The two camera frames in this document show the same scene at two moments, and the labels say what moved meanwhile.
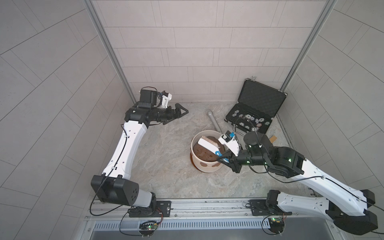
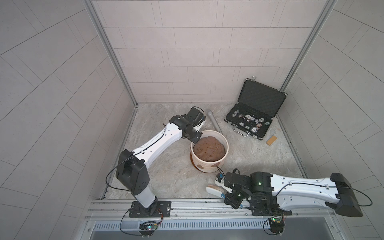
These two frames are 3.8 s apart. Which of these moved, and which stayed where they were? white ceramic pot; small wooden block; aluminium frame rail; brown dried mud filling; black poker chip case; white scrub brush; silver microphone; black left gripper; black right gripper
Moved: black right gripper; white scrub brush; black left gripper
Stayed: small wooden block; brown dried mud filling; aluminium frame rail; black poker chip case; silver microphone; white ceramic pot
